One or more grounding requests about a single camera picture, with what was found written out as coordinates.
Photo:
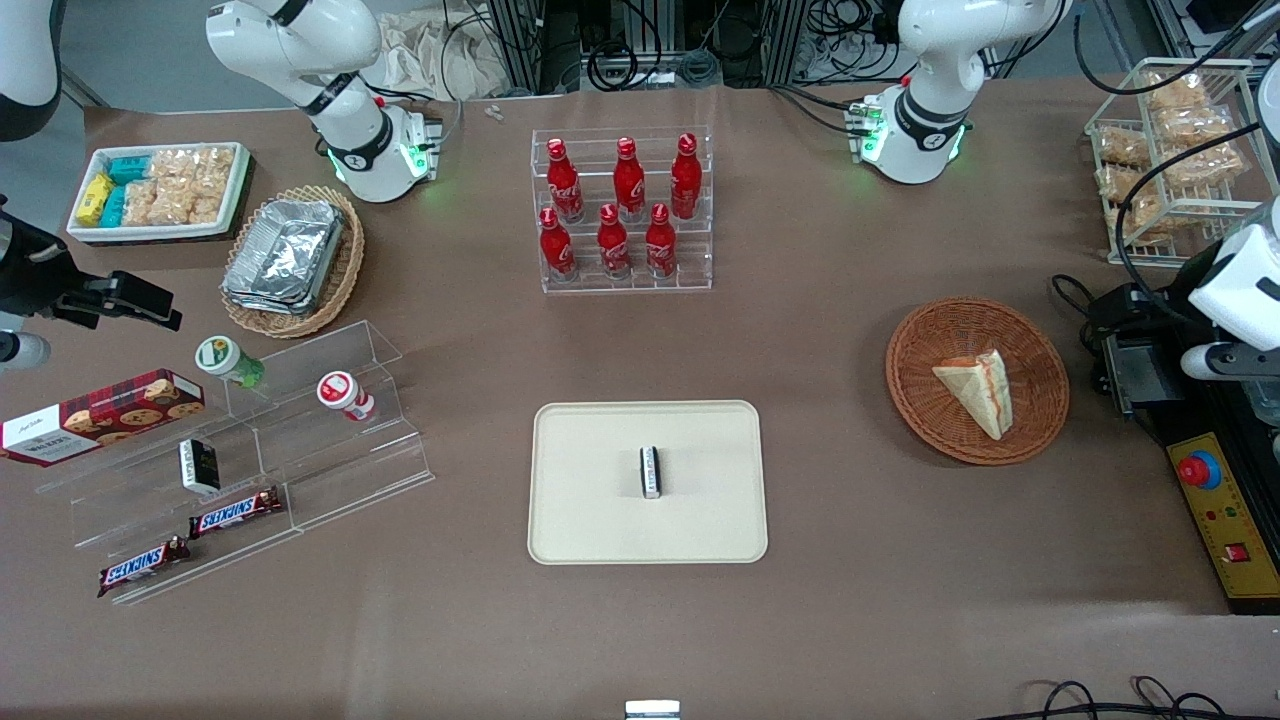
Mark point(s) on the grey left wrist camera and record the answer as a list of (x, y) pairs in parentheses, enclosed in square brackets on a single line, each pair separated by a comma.
[(1220, 361)]

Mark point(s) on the green lidded small bottle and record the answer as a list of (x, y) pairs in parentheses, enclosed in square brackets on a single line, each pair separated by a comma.
[(228, 360)]

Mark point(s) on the red cola bottle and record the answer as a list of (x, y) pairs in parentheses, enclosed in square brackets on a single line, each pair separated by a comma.
[(628, 182), (660, 246), (565, 185), (613, 248), (556, 250), (686, 180)]

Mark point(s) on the triangular sandwich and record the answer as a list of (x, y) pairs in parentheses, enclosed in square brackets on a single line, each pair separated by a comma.
[(980, 390)]

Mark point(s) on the oval wicker basket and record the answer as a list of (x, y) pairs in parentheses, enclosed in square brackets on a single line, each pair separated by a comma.
[(345, 270)]

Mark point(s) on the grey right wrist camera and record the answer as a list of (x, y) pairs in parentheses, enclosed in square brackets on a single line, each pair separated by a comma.
[(22, 351)]

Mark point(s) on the red lidded small bottle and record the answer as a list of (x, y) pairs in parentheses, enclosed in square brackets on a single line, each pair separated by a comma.
[(343, 393)]

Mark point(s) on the teal snack pack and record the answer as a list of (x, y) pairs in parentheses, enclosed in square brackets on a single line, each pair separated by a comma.
[(129, 170), (113, 207)]

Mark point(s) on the stack of foil trays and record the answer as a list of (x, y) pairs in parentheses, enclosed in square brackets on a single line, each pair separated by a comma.
[(285, 255)]

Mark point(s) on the clear acrylic stepped shelf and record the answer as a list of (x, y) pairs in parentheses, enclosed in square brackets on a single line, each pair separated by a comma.
[(330, 470)]

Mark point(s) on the round brown wicker basket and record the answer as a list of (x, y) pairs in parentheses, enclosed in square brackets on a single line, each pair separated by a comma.
[(930, 420)]

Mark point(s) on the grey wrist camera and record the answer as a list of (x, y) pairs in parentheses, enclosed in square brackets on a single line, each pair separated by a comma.
[(22, 351), (1220, 361)]

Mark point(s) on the white rectangular snack tray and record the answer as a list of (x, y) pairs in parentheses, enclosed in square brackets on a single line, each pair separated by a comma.
[(90, 232)]

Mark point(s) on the brown Snickers bar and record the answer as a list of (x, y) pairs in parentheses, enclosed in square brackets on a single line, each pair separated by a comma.
[(235, 512), (143, 565)]

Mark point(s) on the small black white box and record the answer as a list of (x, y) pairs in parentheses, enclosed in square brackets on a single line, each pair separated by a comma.
[(650, 472), (198, 465)]

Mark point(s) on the clear fried snack bag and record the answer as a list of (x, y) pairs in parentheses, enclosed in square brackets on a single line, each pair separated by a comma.
[(1195, 125), (1175, 92), (1118, 183), (1122, 146), (1205, 165)]

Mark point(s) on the aluminium frame rack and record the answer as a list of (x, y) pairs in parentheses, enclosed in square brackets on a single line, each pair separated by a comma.
[(640, 30)]

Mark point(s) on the red cookie box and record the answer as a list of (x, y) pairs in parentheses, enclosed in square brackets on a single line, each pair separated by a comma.
[(100, 415)]

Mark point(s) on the black machine with steel tray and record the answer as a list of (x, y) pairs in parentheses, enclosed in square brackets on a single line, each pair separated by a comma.
[(1140, 370)]

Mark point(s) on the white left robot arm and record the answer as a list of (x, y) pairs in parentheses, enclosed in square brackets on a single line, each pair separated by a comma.
[(935, 70)]

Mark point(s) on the yellow emergency stop control box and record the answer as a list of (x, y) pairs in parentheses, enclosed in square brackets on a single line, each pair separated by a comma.
[(1225, 520)]

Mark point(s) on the yellow snack pack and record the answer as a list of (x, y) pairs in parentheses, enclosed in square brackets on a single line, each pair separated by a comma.
[(94, 199)]

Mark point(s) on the clear rice cracker bag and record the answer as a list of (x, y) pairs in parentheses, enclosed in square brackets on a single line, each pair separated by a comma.
[(192, 163), (140, 203), (205, 198)]

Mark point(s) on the beige plastic tray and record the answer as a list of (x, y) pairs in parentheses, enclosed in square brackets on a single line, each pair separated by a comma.
[(590, 500)]

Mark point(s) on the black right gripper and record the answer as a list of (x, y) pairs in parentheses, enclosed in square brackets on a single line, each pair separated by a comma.
[(32, 270)]

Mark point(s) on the clear acrylic bottle rack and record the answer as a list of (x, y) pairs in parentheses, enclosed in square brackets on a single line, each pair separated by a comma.
[(625, 285)]

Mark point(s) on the crumpled beige cloth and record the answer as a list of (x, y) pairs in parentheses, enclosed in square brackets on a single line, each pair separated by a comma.
[(430, 55)]

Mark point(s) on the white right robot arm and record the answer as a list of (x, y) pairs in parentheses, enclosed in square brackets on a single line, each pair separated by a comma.
[(300, 50)]

